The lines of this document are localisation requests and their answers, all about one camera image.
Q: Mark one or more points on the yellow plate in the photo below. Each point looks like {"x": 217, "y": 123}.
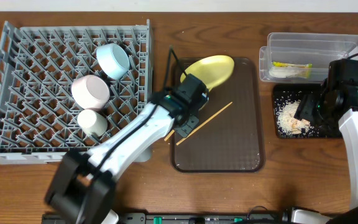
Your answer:
{"x": 212, "y": 71}

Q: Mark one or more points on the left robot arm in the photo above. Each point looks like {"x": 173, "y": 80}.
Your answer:
{"x": 83, "y": 187}

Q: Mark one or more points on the grey dishwasher rack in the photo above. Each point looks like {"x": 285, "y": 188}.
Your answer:
{"x": 37, "y": 68}

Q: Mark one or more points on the wooden chopstick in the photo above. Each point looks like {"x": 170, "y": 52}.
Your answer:
{"x": 167, "y": 137}
{"x": 204, "y": 123}

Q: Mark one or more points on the light blue bowl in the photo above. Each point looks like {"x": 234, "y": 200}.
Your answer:
{"x": 113, "y": 60}

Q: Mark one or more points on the black waste bin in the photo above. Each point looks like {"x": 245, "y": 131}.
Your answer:
{"x": 288, "y": 93}

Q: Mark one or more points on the white napkin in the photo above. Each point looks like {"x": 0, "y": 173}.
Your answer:
{"x": 281, "y": 73}

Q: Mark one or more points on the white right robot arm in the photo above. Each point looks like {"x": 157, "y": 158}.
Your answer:
{"x": 348, "y": 127}

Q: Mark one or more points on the clear plastic bin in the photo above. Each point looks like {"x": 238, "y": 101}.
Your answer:
{"x": 304, "y": 48}

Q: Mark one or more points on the pink bowl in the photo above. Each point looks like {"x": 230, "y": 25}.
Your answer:
{"x": 90, "y": 92}

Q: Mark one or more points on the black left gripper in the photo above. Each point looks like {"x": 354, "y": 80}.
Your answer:
{"x": 187, "y": 125}

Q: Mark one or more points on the green snack wrapper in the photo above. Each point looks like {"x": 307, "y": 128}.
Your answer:
{"x": 301, "y": 70}

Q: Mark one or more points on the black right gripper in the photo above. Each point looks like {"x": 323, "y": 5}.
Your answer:
{"x": 304, "y": 109}

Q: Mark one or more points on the spilled white rice pile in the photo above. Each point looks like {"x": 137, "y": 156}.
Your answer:
{"x": 287, "y": 123}

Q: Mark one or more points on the small white green cup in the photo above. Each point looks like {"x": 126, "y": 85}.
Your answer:
{"x": 92, "y": 123}

